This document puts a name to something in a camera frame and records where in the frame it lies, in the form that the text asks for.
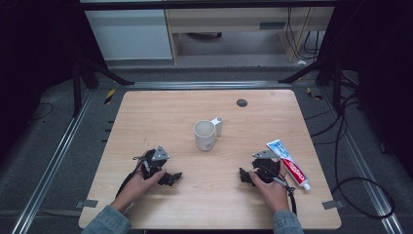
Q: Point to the yellow black tape strip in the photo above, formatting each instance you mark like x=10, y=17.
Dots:
x=109, y=96
x=314, y=94

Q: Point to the white cabinet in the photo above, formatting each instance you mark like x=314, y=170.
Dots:
x=130, y=34

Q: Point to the round grey table grommet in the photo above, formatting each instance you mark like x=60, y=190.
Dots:
x=242, y=103

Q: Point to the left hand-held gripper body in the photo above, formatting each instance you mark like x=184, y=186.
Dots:
x=156, y=159

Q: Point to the aluminium floor rail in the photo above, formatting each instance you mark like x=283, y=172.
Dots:
x=367, y=182
x=48, y=169

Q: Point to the grey tape piece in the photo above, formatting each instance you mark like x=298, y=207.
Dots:
x=87, y=203
x=332, y=204

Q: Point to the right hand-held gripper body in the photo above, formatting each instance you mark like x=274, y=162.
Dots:
x=267, y=169

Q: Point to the person's left hand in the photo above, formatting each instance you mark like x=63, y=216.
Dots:
x=138, y=190

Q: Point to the person's right hand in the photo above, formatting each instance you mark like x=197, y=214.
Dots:
x=274, y=195

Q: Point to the black metal stand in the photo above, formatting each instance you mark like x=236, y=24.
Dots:
x=77, y=87
x=337, y=84

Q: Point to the toothpaste tube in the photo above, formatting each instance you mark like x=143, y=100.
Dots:
x=290, y=165

